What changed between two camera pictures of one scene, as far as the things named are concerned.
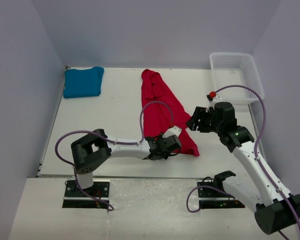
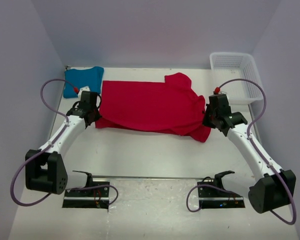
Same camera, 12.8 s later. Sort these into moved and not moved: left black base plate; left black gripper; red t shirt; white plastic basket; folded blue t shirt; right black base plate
Moved: left black gripper; red t shirt
Not moved: white plastic basket; folded blue t shirt; left black base plate; right black base plate
